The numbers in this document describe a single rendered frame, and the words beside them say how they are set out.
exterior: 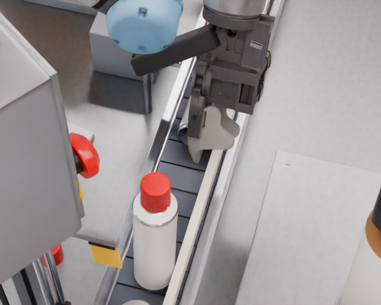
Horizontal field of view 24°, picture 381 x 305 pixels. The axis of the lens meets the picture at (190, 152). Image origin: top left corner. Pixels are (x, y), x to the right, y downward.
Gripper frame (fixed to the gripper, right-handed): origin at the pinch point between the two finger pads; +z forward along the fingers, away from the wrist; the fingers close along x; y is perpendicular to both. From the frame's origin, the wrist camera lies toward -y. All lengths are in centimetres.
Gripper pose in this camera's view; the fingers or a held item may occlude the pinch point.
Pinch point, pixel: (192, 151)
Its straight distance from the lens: 115.4
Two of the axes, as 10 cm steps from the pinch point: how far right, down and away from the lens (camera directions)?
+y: 9.6, 2.3, -1.5
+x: 2.4, -4.2, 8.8
